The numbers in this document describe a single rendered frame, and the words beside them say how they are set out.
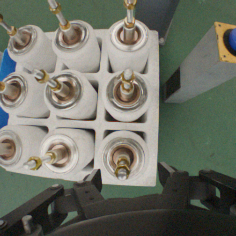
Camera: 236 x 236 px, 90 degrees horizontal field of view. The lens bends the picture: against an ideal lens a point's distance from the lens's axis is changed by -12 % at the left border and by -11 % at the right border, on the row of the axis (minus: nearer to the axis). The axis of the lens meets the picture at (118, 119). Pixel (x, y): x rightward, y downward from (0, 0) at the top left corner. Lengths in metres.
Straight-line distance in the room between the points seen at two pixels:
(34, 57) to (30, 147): 0.19
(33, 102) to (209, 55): 0.34
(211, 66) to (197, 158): 0.38
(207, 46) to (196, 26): 0.45
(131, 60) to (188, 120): 0.34
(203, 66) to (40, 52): 0.34
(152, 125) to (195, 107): 0.28
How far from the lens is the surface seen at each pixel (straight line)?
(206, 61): 0.28
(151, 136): 0.31
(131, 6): 0.24
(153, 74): 0.34
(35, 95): 0.32
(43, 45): 0.36
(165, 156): 0.52
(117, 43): 0.29
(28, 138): 0.31
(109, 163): 0.24
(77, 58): 0.30
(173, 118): 0.52
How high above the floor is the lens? 0.49
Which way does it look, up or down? 85 degrees down
